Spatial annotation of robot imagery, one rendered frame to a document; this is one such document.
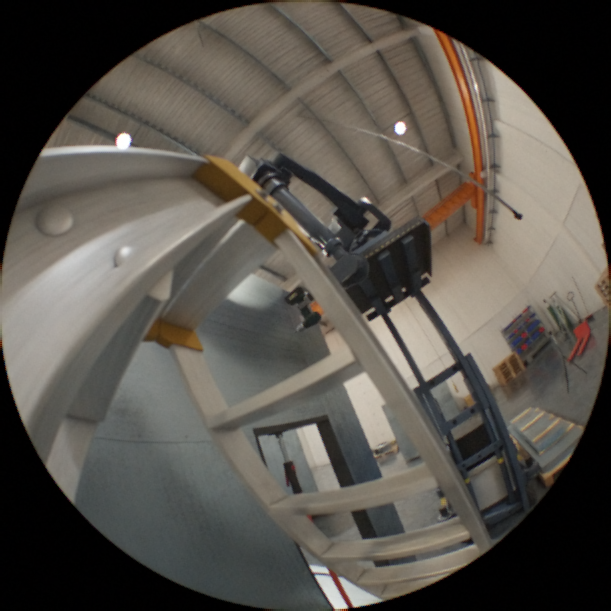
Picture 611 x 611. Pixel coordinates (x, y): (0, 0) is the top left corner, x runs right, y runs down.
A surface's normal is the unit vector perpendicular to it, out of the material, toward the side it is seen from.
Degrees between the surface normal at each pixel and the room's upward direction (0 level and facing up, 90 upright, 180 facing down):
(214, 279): 180
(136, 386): 90
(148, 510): 90
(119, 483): 90
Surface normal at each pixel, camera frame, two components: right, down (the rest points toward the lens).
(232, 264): 0.32, 0.77
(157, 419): 0.72, -0.58
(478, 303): -0.61, -0.28
